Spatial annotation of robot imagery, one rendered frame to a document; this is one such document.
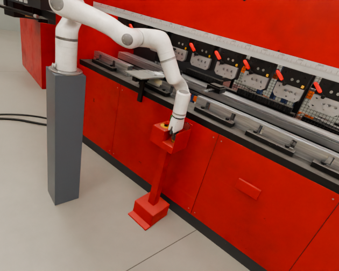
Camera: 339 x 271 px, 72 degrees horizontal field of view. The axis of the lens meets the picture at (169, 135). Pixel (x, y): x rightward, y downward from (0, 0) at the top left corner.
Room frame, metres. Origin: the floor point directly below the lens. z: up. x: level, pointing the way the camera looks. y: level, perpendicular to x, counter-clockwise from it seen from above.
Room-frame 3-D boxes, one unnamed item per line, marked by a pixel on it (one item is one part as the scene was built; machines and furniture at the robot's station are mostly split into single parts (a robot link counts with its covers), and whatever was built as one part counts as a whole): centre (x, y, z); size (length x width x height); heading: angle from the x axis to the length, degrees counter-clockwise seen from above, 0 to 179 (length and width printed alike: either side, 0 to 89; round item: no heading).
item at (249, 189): (1.25, -0.57, 0.58); 0.15 x 0.02 x 0.07; 58
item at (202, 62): (1.72, -0.10, 1.24); 0.15 x 0.09 x 0.17; 58
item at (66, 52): (1.38, 0.71, 1.09); 0.19 x 0.19 x 0.18
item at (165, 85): (1.89, 0.17, 0.92); 0.39 x 0.06 x 0.10; 58
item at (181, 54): (1.83, 0.07, 1.24); 0.15 x 0.09 x 0.17; 58
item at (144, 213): (1.40, 0.01, 0.06); 0.25 x 0.20 x 0.12; 146
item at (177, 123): (1.37, -0.03, 0.85); 0.10 x 0.07 x 0.11; 146
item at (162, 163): (1.42, 0.00, 0.39); 0.06 x 0.06 x 0.54; 56
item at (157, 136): (1.42, 0.00, 0.75); 0.20 x 0.16 x 0.18; 56
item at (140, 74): (1.80, 0.30, 1.00); 0.26 x 0.18 x 0.01; 148
